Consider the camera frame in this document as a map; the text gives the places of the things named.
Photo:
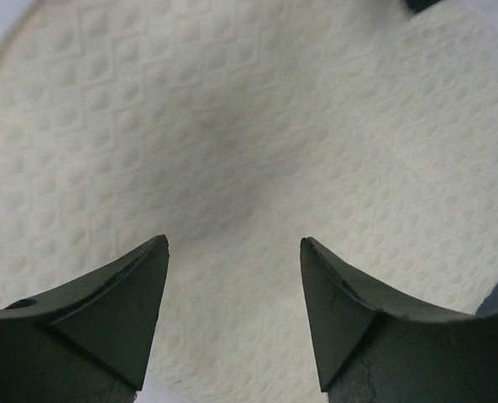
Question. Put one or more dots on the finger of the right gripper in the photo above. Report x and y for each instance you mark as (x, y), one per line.
(418, 6)

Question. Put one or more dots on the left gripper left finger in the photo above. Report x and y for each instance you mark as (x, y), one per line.
(88, 340)

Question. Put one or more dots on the cream yellow pillow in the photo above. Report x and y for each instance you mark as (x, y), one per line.
(237, 128)

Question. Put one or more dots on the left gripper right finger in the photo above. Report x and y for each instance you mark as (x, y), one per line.
(374, 343)

